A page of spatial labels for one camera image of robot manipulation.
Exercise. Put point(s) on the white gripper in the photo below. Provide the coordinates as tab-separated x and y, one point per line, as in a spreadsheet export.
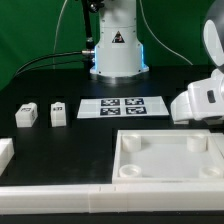
206	98

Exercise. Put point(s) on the white square tabletop part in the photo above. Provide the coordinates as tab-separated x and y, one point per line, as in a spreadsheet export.
163	156

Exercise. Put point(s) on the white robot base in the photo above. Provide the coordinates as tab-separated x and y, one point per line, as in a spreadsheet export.
119	55

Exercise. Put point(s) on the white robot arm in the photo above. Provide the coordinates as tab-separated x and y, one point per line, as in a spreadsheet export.
213	34

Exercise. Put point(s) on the white marker sheet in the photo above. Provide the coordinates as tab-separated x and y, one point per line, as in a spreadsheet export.
122	107

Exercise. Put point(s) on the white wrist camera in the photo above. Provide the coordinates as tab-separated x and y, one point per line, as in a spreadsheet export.
181	109

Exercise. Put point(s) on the white front obstacle wall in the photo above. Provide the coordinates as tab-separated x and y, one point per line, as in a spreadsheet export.
112	198

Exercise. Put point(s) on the white left obstacle wall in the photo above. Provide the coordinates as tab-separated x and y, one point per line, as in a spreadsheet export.
6	153

